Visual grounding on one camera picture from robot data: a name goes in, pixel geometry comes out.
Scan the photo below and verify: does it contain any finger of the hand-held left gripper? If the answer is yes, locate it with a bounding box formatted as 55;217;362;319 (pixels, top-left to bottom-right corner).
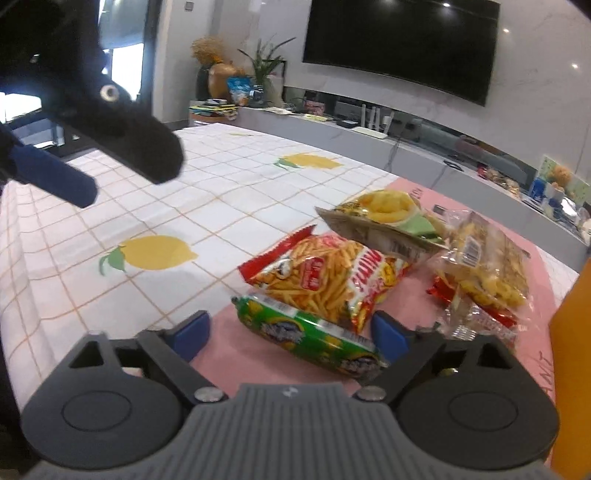
0;127;99;208
50;78;186;184

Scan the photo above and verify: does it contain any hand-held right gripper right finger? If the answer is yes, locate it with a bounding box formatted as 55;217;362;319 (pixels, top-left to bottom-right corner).
355;310;522;409

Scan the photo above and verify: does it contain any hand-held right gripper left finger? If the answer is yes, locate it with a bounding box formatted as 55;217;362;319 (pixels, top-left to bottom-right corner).
68;310;228;408

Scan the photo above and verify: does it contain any green cartoon snack packet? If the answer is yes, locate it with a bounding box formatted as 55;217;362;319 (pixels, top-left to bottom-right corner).
232;295;389;384

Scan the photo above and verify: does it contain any clear bag of yellow puffs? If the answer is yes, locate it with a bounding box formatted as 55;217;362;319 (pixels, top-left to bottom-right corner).
425;210;532;310

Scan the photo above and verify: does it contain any orange cardboard box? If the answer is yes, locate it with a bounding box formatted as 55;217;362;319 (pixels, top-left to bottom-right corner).
549;261;591;480

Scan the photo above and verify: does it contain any pile of wrapped snacks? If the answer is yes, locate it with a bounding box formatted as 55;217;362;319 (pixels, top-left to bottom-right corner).
478;164;522;192

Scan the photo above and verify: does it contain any pink printed placemat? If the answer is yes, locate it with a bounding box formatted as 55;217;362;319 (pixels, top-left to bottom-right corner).
189;178;557;402

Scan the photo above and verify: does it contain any stack of yellow black items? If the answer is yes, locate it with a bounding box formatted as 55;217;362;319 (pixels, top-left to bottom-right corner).
188;99;238;121

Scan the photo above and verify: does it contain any white lemon print tablecloth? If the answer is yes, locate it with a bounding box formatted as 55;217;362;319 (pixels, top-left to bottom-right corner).
0;124;580;416

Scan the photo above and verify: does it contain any red fries snack packet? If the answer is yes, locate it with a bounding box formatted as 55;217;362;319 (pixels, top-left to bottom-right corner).
238;225;411;334

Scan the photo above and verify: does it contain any golden pumpkin vase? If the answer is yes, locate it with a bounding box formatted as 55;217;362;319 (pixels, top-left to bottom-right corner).
207;62;245;100

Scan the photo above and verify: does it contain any red cartoon snack packet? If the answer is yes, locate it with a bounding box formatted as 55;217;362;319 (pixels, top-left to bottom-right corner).
427;272;520;347

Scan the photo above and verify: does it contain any blue snack bag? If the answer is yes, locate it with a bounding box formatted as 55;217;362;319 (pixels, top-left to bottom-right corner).
227;76;254;107

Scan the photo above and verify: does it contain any dried flower bouquet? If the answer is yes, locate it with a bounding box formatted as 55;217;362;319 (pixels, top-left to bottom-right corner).
191;37;227;65

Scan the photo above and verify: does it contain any green plant in glass vase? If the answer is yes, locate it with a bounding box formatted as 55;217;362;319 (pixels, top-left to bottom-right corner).
238;37;296;109

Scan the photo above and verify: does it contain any white router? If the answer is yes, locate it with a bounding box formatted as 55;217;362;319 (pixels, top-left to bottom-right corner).
353;105;395;139

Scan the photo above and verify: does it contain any green bag of ring snacks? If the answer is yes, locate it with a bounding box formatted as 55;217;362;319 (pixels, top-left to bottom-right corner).
315;190;446;266

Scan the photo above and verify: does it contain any black wall television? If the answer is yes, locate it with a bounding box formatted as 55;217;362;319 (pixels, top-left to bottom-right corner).
302;0;502;108

